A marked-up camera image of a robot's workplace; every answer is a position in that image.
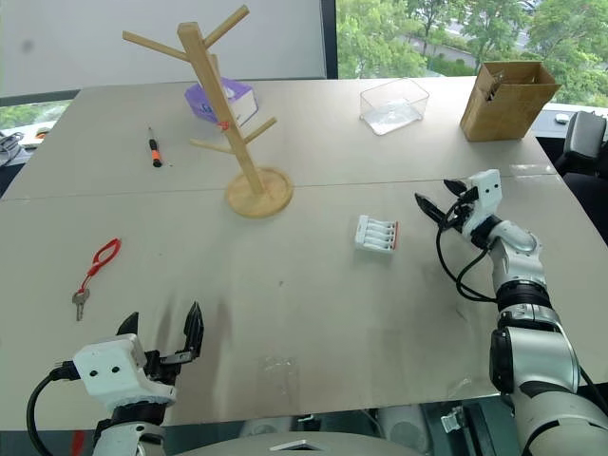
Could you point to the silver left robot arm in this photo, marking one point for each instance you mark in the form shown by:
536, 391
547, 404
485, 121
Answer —
124, 434

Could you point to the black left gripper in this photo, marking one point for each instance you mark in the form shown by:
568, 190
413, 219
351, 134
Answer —
164, 363

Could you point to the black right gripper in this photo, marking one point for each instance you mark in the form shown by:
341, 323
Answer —
460, 216

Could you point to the white rounded robot leg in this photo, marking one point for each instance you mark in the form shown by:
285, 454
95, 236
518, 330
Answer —
404, 427

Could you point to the clear plastic container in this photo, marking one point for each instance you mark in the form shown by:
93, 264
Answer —
394, 119

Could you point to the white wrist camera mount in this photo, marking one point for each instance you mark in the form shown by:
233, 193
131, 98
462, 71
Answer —
484, 199
114, 368

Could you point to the black office chair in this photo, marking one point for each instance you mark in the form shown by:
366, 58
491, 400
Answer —
582, 142

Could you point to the purple white tissue box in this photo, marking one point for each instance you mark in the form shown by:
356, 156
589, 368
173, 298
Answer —
240, 102

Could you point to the black orange screwdriver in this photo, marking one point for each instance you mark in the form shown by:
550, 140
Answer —
154, 152

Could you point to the wooden peg tree stand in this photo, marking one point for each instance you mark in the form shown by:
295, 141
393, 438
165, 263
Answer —
260, 195

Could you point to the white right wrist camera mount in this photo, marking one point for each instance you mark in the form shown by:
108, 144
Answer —
484, 199

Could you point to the grey robot torso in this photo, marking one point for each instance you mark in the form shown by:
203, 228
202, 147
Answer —
266, 442

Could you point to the white battery charger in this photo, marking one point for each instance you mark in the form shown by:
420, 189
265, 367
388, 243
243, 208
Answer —
375, 235

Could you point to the white roller blind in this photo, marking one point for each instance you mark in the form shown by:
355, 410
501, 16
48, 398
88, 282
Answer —
142, 43

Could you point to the black window frame post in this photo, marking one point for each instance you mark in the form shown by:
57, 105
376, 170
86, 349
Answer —
330, 38

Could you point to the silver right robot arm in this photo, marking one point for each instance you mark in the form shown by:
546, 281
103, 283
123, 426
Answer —
537, 351

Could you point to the white black table clamp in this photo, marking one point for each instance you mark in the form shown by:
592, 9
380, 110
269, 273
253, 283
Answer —
451, 422

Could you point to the small white device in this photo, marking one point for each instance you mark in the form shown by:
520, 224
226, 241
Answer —
562, 118

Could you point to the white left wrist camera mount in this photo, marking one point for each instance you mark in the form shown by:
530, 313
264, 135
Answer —
114, 368

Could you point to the brown cardboard box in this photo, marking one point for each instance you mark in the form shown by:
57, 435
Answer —
499, 114

